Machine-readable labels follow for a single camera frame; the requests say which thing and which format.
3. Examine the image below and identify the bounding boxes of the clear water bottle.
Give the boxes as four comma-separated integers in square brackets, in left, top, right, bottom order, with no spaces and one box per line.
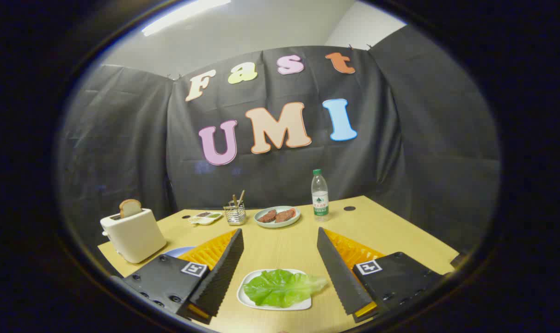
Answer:
[311,169,330,222]

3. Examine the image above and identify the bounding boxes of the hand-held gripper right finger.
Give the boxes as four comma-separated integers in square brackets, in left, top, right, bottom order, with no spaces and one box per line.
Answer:
[317,227,444,323]

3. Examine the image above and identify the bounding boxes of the white square plate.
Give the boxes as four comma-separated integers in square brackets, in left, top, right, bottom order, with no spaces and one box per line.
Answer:
[237,269,313,311]

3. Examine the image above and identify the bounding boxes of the pale green plate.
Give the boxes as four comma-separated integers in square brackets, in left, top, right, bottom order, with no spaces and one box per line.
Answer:
[254,206,302,228]

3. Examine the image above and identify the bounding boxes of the white toaster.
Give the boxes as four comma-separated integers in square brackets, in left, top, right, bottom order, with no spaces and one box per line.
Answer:
[99,208,167,264]

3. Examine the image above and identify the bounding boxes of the green lettuce leaf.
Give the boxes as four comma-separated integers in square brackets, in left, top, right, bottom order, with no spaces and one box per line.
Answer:
[243,269,329,308]

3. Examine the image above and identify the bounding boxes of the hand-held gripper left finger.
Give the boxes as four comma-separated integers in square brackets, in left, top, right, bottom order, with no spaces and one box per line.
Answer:
[123,228,244,324]

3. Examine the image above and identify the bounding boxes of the white condiment tray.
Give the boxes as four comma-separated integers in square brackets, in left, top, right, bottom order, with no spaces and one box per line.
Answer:
[188,211,223,226]

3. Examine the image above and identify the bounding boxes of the black backdrop cloth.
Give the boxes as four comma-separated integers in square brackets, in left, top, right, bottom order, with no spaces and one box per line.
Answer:
[58,25,501,259]

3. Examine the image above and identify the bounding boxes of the metal wire utensil holder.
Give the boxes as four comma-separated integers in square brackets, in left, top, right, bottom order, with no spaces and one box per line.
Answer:
[223,201,247,226]

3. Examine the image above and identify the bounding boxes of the plain bread slice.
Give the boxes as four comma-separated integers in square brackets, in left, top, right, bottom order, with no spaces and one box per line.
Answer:
[119,199,143,219]

